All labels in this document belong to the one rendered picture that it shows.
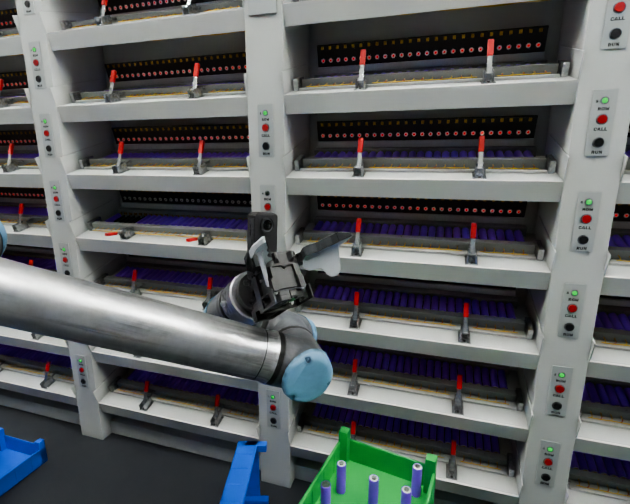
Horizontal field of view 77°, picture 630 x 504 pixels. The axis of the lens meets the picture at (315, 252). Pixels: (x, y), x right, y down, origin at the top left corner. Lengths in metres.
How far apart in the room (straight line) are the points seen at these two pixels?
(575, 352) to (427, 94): 0.64
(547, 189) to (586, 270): 0.19
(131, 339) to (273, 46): 0.72
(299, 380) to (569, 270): 0.62
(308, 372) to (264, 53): 0.72
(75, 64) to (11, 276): 0.96
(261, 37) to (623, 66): 0.73
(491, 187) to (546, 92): 0.20
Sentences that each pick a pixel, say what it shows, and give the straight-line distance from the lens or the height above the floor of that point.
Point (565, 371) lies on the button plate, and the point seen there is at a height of 0.50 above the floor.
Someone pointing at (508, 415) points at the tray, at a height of 0.35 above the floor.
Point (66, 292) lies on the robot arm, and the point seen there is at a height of 0.78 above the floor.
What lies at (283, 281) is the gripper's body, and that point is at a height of 0.78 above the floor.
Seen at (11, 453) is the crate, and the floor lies 0.00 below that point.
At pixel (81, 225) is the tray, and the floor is 0.76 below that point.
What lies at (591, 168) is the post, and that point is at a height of 0.94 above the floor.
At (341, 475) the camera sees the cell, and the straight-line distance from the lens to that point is 0.87.
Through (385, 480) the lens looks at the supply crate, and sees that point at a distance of 0.94.
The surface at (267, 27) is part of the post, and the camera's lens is 1.05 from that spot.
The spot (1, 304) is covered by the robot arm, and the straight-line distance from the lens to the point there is 0.63.
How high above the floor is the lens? 0.96
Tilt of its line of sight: 13 degrees down
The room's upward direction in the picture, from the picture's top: straight up
